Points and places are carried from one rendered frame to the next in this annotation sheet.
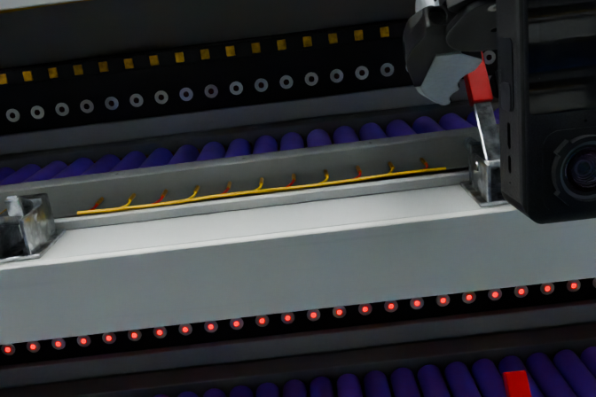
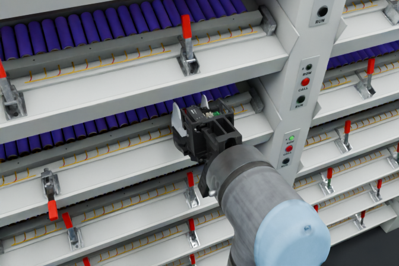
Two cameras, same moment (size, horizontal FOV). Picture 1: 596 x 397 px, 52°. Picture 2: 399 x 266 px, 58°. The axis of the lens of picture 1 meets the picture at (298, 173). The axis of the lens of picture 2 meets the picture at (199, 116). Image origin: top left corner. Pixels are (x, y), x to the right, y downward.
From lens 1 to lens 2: 0.54 m
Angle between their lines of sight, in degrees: 51
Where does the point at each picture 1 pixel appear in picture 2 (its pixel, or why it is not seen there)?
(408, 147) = (164, 124)
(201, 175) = (98, 145)
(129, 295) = (91, 194)
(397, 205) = (164, 152)
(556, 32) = not seen: hidden behind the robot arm
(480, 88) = not seen: hidden behind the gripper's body
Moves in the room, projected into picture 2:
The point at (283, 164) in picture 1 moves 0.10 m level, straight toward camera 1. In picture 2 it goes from (125, 136) to (142, 174)
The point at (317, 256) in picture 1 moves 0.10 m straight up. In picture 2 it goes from (144, 174) to (138, 138)
